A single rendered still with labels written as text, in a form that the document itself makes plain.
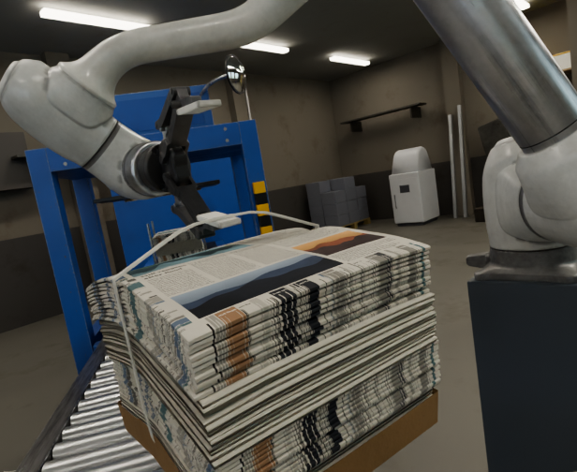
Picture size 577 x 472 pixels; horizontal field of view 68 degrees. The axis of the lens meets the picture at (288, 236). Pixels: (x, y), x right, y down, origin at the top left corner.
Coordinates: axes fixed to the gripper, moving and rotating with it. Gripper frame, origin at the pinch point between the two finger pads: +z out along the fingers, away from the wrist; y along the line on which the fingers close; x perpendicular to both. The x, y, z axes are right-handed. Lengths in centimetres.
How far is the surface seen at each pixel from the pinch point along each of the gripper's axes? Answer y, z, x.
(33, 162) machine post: -8, -155, 5
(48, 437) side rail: 54, -53, 25
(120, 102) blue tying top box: -29, -153, -33
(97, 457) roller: 53, -37, 18
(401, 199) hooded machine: 131, -508, -621
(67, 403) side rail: 55, -68, 19
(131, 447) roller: 53, -35, 12
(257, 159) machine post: 3, -119, -78
